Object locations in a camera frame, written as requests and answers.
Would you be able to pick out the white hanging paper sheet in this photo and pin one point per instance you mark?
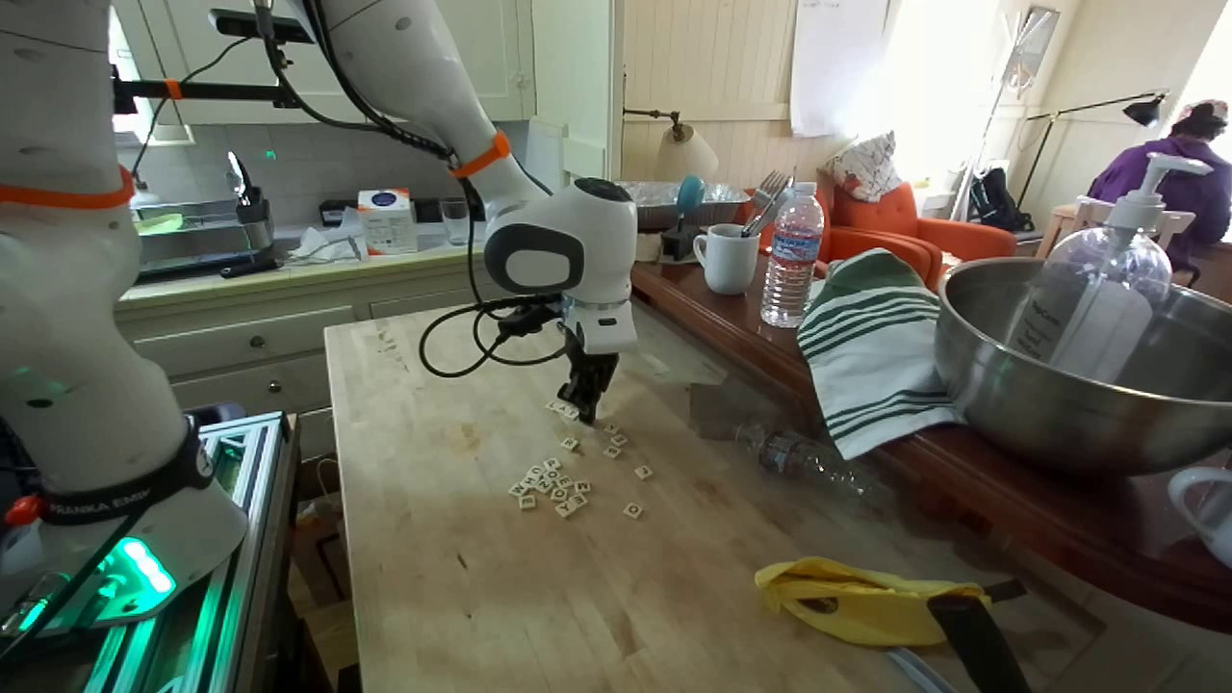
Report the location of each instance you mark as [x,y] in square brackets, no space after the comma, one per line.
[840,64]

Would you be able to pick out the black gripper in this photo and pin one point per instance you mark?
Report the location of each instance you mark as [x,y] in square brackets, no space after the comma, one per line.
[596,355]

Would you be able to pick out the aluminium rail frame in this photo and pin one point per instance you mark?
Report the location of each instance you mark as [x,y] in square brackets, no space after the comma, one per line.
[251,553]

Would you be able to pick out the black mount rod orange ties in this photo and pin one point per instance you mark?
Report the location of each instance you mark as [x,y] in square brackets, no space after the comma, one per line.
[231,92]

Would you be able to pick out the crumpled clear plastic wrap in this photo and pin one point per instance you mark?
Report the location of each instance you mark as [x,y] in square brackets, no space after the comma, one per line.
[801,464]

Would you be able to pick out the white letter tile H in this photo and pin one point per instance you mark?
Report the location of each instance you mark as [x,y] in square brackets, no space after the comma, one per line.
[535,476]

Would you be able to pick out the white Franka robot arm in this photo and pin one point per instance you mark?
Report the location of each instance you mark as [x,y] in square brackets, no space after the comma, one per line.
[77,322]

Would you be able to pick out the black block stand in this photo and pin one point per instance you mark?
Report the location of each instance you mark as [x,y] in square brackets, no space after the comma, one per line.
[674,239]

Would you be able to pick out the person in purple shirt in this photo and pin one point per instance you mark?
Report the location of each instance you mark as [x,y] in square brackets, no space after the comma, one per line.
[1167,179]

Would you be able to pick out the orange sofa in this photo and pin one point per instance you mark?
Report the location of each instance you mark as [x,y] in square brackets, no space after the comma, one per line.
[965,239]

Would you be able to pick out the white letter tile O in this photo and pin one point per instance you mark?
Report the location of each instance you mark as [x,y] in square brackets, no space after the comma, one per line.
[634,510]

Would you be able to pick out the dark brown wooden table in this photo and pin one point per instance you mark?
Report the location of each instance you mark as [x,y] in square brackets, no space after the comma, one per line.
[976,505]

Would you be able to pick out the white letter tile Z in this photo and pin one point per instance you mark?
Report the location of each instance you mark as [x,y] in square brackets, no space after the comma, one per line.
[547,485]

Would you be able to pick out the black floor lamp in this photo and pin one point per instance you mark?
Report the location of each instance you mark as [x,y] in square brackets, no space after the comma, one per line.
[1146,110]

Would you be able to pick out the yellow banana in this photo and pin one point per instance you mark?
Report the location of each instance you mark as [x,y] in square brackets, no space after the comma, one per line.
[860,604]

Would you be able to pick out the black backpack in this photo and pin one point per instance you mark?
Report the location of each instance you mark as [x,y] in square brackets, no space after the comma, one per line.
[994,200]

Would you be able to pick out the white drawer cabinet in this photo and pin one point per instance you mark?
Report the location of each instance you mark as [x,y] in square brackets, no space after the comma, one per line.
[231,347]

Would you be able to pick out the clear pump sanitizer bottle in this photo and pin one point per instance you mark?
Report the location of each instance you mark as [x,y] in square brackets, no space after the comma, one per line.
[1092,322]

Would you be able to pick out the white roll blue label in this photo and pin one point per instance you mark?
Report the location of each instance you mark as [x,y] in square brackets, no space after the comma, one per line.
[388,216]

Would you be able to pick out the green striped white towel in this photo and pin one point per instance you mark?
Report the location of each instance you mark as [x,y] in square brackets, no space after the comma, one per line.
[870,360]

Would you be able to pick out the cream shade table lamp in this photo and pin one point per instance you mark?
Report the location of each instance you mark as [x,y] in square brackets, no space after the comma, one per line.
[686,155]

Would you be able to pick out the patterned cushion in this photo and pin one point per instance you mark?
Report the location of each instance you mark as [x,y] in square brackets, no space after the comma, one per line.
[869,164]

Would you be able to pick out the clear plastic water bottle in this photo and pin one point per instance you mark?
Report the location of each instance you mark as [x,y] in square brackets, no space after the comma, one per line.
[792,270]

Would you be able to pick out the white ceramic mug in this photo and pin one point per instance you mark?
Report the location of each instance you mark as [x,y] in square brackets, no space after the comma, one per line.
[1207,515]
[725,265]

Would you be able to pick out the stainless steel mixing bowl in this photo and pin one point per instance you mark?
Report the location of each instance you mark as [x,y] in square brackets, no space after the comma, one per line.
[1064,409]

